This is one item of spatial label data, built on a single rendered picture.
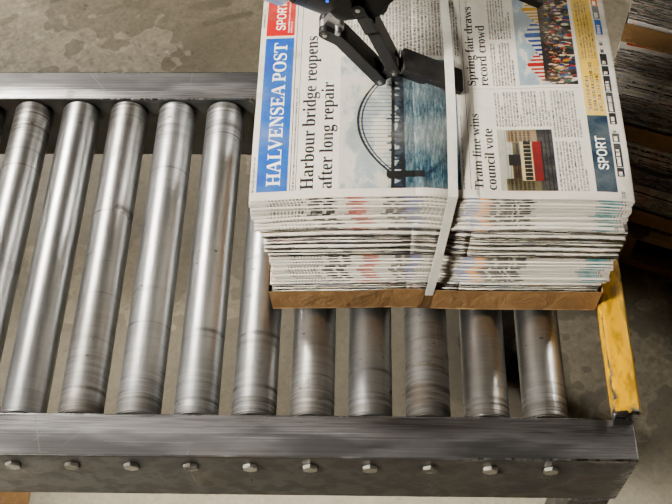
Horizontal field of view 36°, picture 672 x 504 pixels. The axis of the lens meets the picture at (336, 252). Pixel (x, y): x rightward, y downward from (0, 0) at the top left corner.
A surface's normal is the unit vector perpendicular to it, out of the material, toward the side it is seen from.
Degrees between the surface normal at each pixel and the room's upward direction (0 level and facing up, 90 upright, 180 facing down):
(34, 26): 0
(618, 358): 0
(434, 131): 4
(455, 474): 90
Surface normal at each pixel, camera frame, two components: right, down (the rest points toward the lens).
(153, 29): -0.02, -0.54
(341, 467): -0.02, 0.84
